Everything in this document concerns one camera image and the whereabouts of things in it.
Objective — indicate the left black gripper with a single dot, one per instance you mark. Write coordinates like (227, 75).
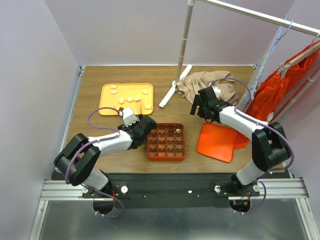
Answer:
(124, 126)

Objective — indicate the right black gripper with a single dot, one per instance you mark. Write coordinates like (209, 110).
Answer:
(197, 101)

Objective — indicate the orange compartment box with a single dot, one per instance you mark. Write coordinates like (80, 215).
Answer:
(166, 147)

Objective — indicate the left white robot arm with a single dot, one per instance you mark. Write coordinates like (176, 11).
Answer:
(77, 159)

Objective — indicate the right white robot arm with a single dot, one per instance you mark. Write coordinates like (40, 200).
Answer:
(270, 146)

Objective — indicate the light rectangular chocolate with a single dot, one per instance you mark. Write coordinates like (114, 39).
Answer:
(148, 107)

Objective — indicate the light square chocolate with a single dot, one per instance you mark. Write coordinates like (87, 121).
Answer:
(129, 99)

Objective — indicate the beige crumpled cloth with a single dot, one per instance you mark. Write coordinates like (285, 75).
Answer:
(189, 86)

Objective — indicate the light orange tray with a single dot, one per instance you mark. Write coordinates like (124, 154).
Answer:
(125, 90)

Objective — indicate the orange box lid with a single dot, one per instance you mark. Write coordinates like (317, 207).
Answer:
(217, 142)

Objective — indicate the grey garment on hanger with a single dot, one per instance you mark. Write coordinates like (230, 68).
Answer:
(255, 81)

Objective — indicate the wooden clothes hanger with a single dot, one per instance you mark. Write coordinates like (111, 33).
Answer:
(285, 66)

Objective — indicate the white clothes rack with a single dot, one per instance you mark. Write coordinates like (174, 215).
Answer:
(234, 8)

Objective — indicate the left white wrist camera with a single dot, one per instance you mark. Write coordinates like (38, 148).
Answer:
(128, 117)

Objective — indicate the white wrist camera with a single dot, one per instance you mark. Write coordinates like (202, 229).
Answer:
(217, 91)
(128, 117)

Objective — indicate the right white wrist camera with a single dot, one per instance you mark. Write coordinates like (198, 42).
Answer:
(217, 91)

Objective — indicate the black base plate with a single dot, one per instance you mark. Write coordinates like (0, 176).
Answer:
(173, 190)

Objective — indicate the blue wire hanger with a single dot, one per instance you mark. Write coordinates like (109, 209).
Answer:
(279, 35)

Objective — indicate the aluminium rail frame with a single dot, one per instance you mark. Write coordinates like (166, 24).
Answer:
(280, 212)

